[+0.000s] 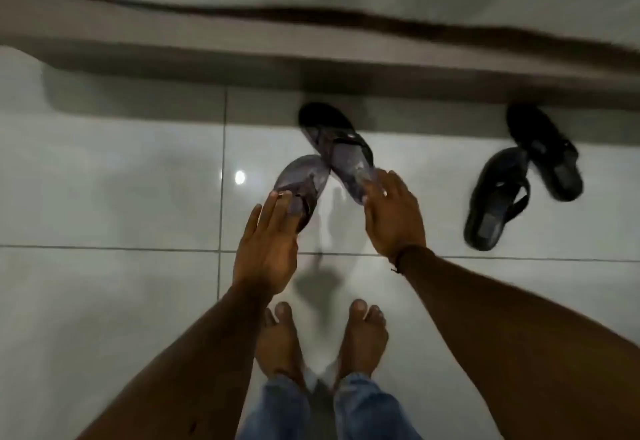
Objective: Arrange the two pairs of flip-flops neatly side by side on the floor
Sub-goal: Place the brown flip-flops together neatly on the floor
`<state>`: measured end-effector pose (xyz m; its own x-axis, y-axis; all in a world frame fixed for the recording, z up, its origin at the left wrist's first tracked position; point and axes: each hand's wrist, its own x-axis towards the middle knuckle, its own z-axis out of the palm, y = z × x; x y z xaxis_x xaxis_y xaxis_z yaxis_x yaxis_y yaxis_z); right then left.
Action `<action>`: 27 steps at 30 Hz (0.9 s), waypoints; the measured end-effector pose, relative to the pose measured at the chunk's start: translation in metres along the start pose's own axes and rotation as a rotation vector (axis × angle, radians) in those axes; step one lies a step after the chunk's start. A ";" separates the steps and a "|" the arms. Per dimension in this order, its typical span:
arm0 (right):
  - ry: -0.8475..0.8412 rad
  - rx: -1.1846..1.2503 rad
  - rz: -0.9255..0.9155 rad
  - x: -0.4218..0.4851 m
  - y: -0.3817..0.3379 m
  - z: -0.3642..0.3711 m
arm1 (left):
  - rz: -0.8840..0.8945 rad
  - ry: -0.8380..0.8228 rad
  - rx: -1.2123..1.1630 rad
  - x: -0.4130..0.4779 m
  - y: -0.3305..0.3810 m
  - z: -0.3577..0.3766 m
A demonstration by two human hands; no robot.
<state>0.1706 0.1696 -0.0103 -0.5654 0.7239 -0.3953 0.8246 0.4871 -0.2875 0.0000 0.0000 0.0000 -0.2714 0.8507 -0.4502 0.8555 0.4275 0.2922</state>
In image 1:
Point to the person's left hand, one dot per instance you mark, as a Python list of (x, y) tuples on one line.
[(265, 252)]

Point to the person's right hand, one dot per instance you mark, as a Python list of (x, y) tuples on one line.
[(395, 220)]

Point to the black sandal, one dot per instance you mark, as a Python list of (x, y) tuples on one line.
[(550, 155), (492, 205)]

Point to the person's left forearm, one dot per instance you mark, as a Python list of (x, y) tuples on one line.
[(195, 369)]

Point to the person's right forearm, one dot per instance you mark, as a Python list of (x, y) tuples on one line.
[(525, 345)]

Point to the person's left foot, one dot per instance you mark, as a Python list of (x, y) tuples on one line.
[(277, 345)]

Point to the person's left jeans leg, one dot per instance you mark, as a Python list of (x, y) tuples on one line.
[(277, 412)]

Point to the person's jeans leg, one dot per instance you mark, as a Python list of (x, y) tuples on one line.
[(277, 412), (370, 412)]

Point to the person's right jeans leg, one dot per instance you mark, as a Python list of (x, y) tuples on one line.
[(370, 412)]

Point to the dark wrist thread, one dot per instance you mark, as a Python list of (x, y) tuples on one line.
[(400, 257)]

